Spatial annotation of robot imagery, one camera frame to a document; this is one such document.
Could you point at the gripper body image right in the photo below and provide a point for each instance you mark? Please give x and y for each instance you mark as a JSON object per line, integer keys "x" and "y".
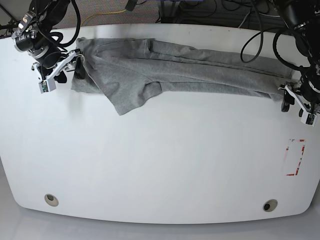
{"x": 303, "y": 94}

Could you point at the red tape rectangle marking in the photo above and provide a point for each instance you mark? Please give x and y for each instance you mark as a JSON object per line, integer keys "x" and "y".
{"x": 293, "y": 156}

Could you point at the right table cable grommet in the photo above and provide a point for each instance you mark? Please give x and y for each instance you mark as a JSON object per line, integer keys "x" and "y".
{"x": 270, "y": 205}

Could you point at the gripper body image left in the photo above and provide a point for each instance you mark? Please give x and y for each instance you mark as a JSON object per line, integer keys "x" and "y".
{"x": 56, "y": 63}

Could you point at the left table cable grommet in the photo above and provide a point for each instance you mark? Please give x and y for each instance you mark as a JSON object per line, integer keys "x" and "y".
{"x": 51, "y": 200}

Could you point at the table cable grommet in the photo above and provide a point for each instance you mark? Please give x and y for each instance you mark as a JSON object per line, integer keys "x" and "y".
{"x": 51, "y": 200}
{"x": 270, "y": 205}

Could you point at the grey T-shirt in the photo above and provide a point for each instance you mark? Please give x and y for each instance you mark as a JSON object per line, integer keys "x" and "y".
{"x": 130, "y": 71}

